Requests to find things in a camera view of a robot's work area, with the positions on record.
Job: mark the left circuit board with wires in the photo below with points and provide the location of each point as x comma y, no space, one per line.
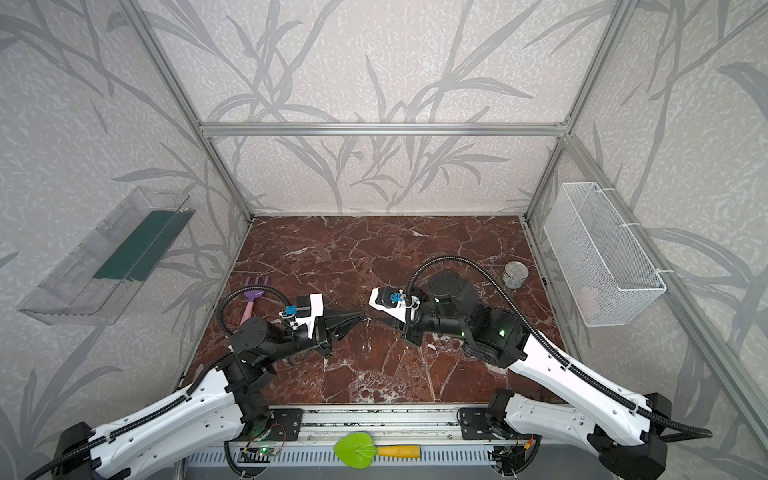
255,454

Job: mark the green yellow toy shovel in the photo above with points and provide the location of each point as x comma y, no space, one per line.
357,450

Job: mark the circuit board with wires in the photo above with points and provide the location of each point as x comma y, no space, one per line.
255,454
511,460

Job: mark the purple pink toy rake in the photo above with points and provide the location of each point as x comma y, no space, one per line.
253,295

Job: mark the right circuit board with wires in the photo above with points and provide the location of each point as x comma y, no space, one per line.
511,460

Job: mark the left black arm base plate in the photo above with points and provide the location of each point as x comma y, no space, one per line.
290,418

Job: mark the aluminium front rail frame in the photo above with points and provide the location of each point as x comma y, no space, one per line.
390,420

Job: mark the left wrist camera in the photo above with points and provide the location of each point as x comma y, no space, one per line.
304,313

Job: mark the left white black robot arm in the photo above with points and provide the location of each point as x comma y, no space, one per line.
84,452

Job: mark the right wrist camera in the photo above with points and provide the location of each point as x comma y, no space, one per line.
393,302

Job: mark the small grey metal cup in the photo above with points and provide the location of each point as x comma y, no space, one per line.
515,275

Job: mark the white wire mesh basket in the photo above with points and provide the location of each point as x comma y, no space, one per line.
609,275

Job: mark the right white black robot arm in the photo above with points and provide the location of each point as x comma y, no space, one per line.
498,337

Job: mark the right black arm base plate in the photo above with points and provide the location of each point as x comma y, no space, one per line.
476,424

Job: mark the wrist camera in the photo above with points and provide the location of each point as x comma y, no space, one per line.
393,302
304,313

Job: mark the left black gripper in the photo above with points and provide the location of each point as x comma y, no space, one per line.
327,332

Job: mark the clear plastic wall shelf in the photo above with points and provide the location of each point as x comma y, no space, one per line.
97,281

